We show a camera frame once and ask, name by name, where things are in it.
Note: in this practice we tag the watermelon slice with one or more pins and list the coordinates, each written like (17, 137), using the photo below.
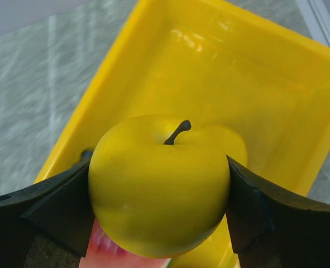
(103, 252)

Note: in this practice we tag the yellow plastic tray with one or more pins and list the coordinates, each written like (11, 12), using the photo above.
(212, 63)

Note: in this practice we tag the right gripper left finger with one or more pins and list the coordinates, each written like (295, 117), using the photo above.
(47, 224)

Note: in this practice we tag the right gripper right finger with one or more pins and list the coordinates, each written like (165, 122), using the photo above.
(270, 226)

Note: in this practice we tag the aluminium rail frame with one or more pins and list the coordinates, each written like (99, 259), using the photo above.
(316, 14)

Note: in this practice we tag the yellow apple with stem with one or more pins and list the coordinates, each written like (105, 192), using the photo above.
(159, 185)

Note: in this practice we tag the dark purple grape bunch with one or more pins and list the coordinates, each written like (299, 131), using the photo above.
(85, 157)

